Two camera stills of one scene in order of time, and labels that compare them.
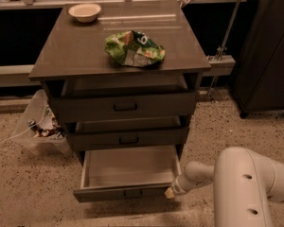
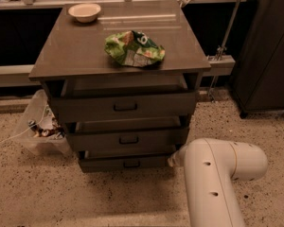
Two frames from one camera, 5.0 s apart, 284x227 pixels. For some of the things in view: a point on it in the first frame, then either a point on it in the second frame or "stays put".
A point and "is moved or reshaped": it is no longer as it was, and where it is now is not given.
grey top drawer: [123, 97] stays put
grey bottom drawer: [128, 175] is moved or reshaped
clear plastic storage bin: [39, 130] stays put
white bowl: [85, 12] stays put
